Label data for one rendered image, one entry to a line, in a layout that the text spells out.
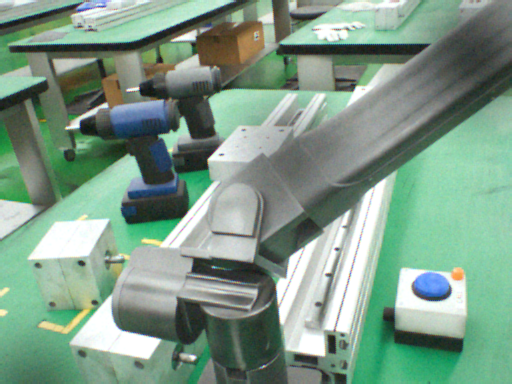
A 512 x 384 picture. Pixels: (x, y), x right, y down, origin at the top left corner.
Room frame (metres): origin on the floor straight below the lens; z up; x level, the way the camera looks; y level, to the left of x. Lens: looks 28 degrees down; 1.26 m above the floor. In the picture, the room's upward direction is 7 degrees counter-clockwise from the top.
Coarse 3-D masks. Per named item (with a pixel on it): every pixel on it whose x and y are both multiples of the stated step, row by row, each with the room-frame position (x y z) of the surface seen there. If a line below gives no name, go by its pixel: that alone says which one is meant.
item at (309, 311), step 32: (384, 192) 0.72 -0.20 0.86; (352, 224) 0.67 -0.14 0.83; (384, 224) 0.73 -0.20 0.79; (320, 256) 0.61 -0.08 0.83; (352, 256) 0.55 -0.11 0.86; (288, 288) 0.50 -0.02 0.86; (320, 288) 0.53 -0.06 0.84; (352, 288) 0.49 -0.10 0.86; (288, 320) 0.46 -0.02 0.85; (320, 320) 0.47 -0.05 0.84; (352, 320) 0.44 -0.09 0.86; (288, 352) 0.44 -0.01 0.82; (320, 352) 0.43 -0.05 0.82; (352, 352) 0.44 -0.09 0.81
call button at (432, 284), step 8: (424, 272) 0.51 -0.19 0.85; (432, 272) 0.51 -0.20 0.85; (416, 280) 0.50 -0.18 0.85; (424, 280) 0.50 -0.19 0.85; (432, 280) 0.50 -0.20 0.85; (440, 280) 0.49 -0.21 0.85; (416, 288) 0.49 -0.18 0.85; (424, 288) 0.48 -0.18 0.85; (432, 288) 0.48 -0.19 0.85; (440, 288) 0.48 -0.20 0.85; (448, 288) 0.49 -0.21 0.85; (432, 296) 0.48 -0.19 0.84
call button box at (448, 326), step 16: (400, 272) 0.54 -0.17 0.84; (416, 272) 0.53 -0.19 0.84; (400, 288) 0.51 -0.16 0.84; (464, 288) 0.49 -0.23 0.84; (400, 304) 0.48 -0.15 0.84; (416, 304) 0.47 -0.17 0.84; (432, 304) 0.47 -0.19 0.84; (448, 304) 0.47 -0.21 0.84; (464, 304) 0.46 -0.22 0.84; (384, 320) 0.51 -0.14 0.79; (400, 320) 0.47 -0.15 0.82; (416, 320) 0.46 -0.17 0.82; (432, 320) 0.46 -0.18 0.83; (448, 320) 0.45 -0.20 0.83; (464, 320) 0.45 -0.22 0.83; (400, 336) 0.47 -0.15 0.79; (416, 336) 0.46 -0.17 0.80; (432, 336) 0.46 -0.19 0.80; (448, 336) 0.45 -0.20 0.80
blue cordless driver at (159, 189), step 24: (96, 120) 0.86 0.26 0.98; (120, 120) 0.86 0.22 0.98; (144, 120) 0.86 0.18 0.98; (168, 120) 0.86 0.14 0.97; (144, 144) 0.87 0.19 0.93; (144, 168) 0.87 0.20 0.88; (168, 168) 0.87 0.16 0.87; (144, 192) 0.85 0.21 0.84; (168, 192) 0.85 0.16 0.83; (144, 216) 0.85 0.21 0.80; (168, 216) 0.85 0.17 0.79
